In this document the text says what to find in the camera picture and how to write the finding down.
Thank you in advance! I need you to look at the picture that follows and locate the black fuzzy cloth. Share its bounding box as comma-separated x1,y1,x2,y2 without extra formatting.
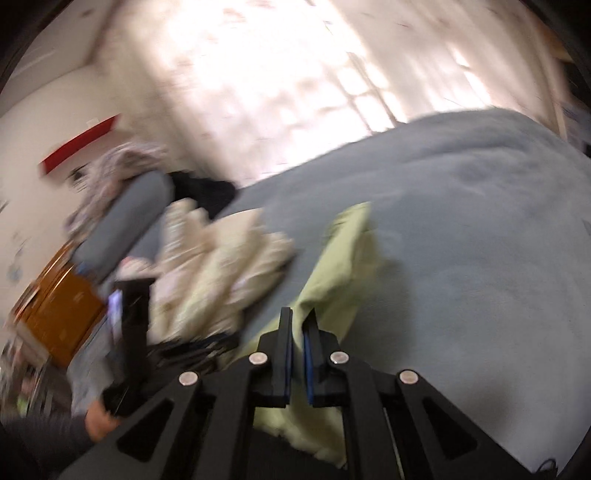
168,171,238,217

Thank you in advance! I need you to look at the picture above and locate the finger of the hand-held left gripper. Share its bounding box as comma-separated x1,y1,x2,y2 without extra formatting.
157,335,241,367

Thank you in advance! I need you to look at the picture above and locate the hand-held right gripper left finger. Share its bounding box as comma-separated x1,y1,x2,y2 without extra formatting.
58,307,294,480

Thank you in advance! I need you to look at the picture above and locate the person's left hand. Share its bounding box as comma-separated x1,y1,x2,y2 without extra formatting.
85,399,122,441

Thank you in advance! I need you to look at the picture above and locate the light green black jacket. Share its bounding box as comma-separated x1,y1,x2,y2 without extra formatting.
226,202,384,480

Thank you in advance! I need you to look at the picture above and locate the person's left forearm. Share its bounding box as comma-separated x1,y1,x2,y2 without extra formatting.
0,408,95,480

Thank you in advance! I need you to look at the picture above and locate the white leaf print curtain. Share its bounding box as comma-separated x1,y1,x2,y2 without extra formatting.
99,0,370,185
346,0,559,127

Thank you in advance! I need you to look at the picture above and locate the wooden bookshelf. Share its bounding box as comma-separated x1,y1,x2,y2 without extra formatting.
549,41,591,153

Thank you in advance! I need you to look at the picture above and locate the wooden nightstand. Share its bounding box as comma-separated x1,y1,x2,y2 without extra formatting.
11,240,109,367

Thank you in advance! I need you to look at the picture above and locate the pink white cat plush toy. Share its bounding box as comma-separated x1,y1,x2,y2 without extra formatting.
121,257,154,278

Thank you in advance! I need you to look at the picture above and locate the blurred bedside clutter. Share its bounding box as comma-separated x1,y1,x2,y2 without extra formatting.
0,342,70,416

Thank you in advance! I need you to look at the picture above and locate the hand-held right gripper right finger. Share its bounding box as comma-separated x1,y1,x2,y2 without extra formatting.
302,309,532,480

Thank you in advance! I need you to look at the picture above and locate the white puffer jacket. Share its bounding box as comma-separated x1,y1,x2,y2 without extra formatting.
150,198,296,344

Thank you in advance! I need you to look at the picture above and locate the floral patterned blanket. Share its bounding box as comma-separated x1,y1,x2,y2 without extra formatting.
65,143,169,241

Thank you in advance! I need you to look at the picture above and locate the blue bed blanket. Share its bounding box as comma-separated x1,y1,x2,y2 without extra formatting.
69,108,591,480

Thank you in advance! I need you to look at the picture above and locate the red wall banner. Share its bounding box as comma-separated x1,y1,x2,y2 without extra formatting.
39,115,121,176

